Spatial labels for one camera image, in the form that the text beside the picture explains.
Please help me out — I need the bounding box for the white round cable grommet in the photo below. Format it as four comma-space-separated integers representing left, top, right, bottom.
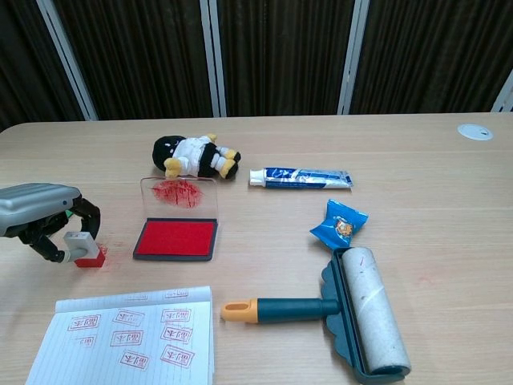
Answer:
456, 123, 494, 142

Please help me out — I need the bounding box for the teal lint roller yellow tip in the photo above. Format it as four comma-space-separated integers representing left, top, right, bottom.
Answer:
220, 245, 413, 385

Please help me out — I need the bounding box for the black white plush doll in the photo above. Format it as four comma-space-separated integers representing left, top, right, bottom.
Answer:
151, 133, 243, 180

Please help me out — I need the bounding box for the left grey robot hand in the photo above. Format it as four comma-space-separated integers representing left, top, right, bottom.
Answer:
0, 182, 103, 265

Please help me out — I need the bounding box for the blue snack packet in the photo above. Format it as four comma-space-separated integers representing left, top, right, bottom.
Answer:
309, 197, 370, 251

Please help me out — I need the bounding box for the blue white toothpaste tube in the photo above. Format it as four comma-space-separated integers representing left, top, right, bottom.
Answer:
248, 166, 355, 190

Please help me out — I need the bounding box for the lined notebook with red stamps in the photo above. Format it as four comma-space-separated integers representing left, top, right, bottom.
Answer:
23, 285, 218, 385

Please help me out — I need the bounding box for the red ink pad clear lid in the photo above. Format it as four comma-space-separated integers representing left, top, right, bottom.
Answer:
132, 176, 220, 263

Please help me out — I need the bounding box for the white red stamp block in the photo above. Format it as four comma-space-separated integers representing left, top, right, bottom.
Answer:
63, 230, 109, 270

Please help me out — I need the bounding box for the grey partition post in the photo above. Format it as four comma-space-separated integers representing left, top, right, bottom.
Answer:
198, 0, 228, 119
336, 0, 371, 116
491, 71, 513, 114
35, 0, 99, 122

